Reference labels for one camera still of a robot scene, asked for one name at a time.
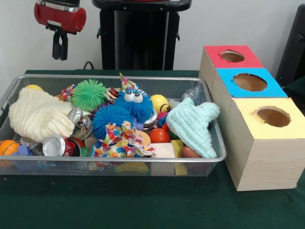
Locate silver wire mesh bin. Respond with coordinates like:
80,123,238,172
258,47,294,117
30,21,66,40
0,73,227,177

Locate wooden box with three holes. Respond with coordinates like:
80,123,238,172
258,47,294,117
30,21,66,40
199,45,301,192

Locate colourful patterned cloth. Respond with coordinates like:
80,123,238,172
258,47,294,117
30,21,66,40
91,120,157,158

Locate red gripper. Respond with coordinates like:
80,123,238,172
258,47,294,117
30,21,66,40
34,1,87,61

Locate green spiky rubber ball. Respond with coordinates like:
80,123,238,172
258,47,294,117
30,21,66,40
71,78,108,112

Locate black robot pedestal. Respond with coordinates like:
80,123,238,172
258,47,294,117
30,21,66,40
91,0,193,71

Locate red rubber ball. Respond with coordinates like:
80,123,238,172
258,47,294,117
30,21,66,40
149,128,171,144

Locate dark green table cloth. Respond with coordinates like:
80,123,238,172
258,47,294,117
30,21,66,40
0,69,305,229

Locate light blue quilted cloth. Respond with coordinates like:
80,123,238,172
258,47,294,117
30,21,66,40
166,97,220,159

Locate yellow ball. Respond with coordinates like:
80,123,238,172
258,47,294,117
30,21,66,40
24,84,44,92

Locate black upright panel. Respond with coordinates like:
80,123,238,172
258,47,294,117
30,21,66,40
275,3,305,86

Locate orange toy basketball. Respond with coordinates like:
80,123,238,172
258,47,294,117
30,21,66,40
0,139,21,157

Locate blue spiky ball with eyes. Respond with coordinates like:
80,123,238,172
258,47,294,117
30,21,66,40
114,87,154,123

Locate red soda can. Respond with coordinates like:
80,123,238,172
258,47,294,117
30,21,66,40
42,134,77,157

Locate cream quilted cloth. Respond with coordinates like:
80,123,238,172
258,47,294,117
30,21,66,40
8,87,76,143

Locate blue spiky rubber ball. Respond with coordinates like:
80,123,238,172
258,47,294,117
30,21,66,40
91,104,134,140

